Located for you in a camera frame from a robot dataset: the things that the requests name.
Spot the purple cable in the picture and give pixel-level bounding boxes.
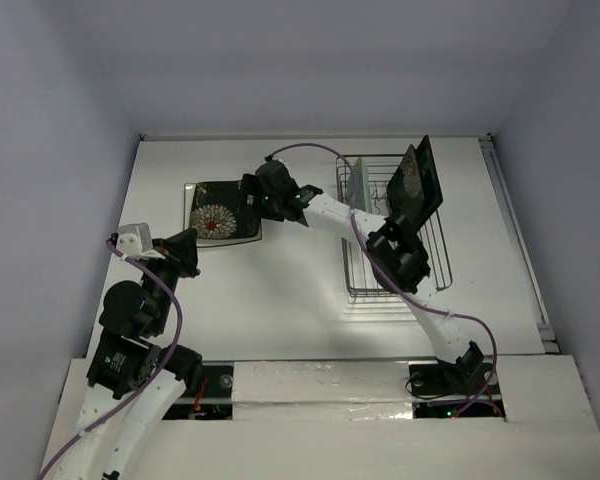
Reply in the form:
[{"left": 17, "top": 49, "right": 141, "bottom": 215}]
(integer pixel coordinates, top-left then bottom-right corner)
[
  {"left": 269, "top": 143, "right": 499, "bottom": 417},
  {"left": 37, "top": 237, "right": 186, "bottom": 480}
]

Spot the black floral square plate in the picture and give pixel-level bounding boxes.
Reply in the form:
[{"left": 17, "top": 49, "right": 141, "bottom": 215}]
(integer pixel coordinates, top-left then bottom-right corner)
[{"left": 188, "top": 180, "right": 261, "bottom": 241}]

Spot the white square plate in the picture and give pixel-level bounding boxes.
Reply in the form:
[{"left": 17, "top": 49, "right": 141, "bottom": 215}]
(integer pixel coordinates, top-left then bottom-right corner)
[{"left": 183, "top": 180, "right": 265, "bottom": 250}]

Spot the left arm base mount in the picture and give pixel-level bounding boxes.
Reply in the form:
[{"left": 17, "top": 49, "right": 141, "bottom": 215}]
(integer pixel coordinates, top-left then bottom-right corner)
[{"left": 163, "top": 363, "right": 234, "bottom": 420}]

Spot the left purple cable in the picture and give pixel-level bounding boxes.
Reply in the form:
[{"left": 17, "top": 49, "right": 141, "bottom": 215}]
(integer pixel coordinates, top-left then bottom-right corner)
[{"left": 37, "top": 237, "right": 186, "bottom": 480}]

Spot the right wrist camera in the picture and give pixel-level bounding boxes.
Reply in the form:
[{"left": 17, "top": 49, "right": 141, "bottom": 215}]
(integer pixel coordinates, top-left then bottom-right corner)
[{"left": 264, "top": 154, "right": 289, "bottom": 169}]

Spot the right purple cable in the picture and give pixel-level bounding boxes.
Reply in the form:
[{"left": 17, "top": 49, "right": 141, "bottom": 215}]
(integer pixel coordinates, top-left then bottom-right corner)
[{"left": 269, "top": 143, "right": 499, "bottom": 417}]

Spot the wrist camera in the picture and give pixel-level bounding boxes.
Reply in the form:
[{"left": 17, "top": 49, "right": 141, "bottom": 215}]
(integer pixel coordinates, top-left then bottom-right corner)
[
  {"left": 264, "top": 154, "right": 289, "bottom": 169},
  {"left": 114, "top": 223, "right": 165, "bottom": 260}
]

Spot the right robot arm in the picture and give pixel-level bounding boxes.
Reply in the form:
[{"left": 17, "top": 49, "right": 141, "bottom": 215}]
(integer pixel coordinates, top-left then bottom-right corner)
[{"left": 241, "top": 159, "right": 484, "bottom": 394}]

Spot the wire dish rack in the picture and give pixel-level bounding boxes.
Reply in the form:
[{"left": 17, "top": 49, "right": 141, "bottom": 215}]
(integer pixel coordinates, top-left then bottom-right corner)
[{"left": 336, "top": 154, "right": 453, "bottom": 303}]

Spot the light blue rectangular plate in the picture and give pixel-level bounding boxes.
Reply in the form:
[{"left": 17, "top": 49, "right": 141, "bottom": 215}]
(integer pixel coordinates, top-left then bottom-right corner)
[{"left": 345, "top": 157, "right": 372, "bottom": 213}]

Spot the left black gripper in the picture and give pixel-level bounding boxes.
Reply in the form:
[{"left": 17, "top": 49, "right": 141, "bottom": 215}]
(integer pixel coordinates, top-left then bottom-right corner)
[{"left": 144, "top": 225, "right": 202, "bottom": 331}]

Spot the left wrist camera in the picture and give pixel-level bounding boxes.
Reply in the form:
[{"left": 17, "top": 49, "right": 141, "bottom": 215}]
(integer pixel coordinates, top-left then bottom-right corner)
[{"left": 114, "top": 223, "right": 165, "bottom": 260}]

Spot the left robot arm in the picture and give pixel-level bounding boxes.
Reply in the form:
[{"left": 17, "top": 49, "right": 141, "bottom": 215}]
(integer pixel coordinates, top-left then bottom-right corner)
[{"left": 38, "top": 223, "right": 203, "bottom": 479}]

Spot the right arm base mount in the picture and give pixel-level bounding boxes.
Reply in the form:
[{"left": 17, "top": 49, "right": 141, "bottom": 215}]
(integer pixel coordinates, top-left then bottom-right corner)
[{"left": 405, "top": 363, "right": 506, "bottom": 419}]

